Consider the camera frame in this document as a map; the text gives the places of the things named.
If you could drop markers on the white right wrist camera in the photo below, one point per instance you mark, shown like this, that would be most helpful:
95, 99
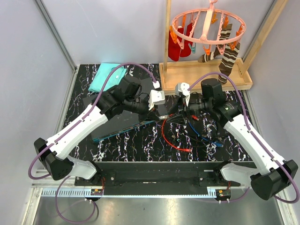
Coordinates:
182, 89

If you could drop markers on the wooden rack with tray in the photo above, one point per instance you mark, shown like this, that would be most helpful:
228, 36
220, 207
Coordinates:
172, 73

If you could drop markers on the pink round clip hanger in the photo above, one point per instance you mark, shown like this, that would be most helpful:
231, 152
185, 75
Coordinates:
212, 16

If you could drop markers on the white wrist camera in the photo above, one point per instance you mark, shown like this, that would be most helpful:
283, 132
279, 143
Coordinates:
156, 97
182, 89

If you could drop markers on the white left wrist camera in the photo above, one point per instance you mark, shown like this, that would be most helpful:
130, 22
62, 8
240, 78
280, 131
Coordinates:
156, 97

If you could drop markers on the red sock left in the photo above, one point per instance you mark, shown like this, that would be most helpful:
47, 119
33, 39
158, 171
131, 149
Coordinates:
173, 47

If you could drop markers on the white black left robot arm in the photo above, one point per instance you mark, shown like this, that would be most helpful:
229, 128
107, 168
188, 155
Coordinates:
54, 152

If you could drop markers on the red sock right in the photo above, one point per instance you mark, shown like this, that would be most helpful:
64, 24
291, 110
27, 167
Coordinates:
186, 50

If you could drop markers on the brown striped sock long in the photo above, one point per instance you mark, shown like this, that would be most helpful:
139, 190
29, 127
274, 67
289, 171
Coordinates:
229, 59

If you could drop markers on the red sock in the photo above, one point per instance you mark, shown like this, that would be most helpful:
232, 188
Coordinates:
173, 47
186, 50

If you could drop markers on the brown striped sock rear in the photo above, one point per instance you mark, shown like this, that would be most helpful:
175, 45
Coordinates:
224, 35

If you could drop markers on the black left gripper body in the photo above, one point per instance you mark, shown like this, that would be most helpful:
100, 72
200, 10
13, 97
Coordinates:
145, 116

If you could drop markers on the dark grey network switch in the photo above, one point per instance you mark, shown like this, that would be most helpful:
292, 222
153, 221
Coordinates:
125, 121

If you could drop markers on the folded teal cloth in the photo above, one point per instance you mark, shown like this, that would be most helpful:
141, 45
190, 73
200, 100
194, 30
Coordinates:
102, 73

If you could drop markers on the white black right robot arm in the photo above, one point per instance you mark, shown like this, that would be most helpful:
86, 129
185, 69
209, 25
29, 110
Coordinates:
272, 173

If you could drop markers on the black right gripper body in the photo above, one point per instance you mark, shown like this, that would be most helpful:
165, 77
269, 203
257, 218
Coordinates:
183, 109

